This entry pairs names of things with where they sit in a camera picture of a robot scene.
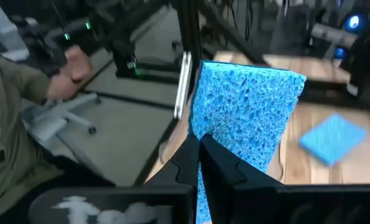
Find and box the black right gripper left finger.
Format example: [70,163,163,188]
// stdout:
[144,133,201,189]

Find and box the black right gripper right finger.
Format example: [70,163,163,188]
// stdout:
[199,133,285,224]

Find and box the blue sponge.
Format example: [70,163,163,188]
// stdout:
[298,112,369,167]
[187,60,307,224]

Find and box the grey office chair base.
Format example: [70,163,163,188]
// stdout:
[21,91,101,141]

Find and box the person's hand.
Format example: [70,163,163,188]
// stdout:
[46,45,94,102]

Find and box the person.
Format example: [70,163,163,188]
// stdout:
[0,46,61,223]

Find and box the blue glowing light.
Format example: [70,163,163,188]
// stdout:
[343,12,364,32]

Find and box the black aluminium table frame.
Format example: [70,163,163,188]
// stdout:
[172,0,370,105]

